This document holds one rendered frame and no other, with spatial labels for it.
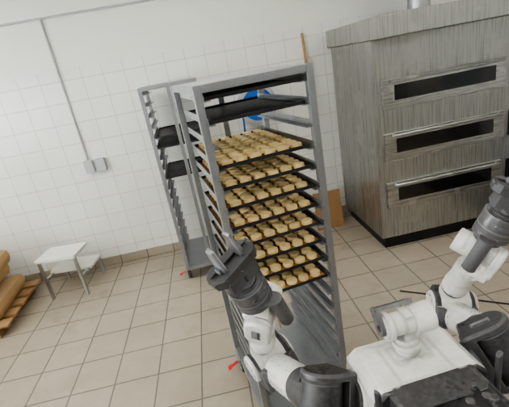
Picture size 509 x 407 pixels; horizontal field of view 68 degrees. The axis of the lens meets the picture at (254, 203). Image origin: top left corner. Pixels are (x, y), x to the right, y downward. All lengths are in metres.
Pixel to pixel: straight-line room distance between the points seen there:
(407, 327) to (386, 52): 2.70
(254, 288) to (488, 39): 3.29
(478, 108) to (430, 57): 0.65
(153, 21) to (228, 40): 0.72
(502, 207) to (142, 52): 3.53
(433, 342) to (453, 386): 0.12
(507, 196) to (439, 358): 0.40
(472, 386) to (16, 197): 4.32
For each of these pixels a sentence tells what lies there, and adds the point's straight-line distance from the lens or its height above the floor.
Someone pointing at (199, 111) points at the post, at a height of 1.73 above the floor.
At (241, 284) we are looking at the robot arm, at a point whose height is 1.44.
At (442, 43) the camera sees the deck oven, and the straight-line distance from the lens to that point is 3.58.
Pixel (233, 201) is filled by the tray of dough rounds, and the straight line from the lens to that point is 1.60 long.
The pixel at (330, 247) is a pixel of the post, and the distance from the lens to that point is 1.78.
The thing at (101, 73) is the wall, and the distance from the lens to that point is 4.13.
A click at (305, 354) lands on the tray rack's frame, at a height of 0.15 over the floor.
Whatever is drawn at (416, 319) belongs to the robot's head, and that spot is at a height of 1.30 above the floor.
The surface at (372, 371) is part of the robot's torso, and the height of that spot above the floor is 1.20.
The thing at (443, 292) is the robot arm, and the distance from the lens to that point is 1.30.
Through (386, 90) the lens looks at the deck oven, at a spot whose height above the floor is 1.46.
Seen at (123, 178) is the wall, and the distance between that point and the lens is 4.25.
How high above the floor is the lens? 1.87
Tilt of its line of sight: 20 degrees down
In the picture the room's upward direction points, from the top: 11 degrees counter-clockwise
